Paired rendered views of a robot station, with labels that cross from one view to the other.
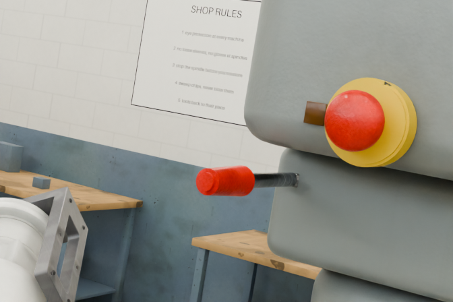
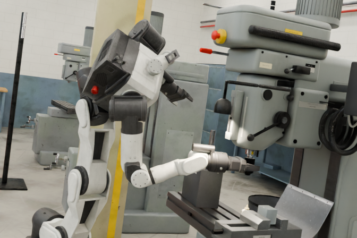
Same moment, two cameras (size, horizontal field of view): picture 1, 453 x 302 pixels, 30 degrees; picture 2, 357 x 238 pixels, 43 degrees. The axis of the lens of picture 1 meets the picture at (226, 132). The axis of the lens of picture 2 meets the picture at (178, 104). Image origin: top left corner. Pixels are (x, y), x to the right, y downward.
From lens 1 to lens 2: 1.48 m
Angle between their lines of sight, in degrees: 35
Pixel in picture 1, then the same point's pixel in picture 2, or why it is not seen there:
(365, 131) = (214, 35)
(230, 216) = not seen: outside the picture
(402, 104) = (222, 32)
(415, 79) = (227, 28)
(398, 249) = (239, 63)
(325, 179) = (231, 53)
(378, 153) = (219, 40)
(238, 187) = (207, 51)
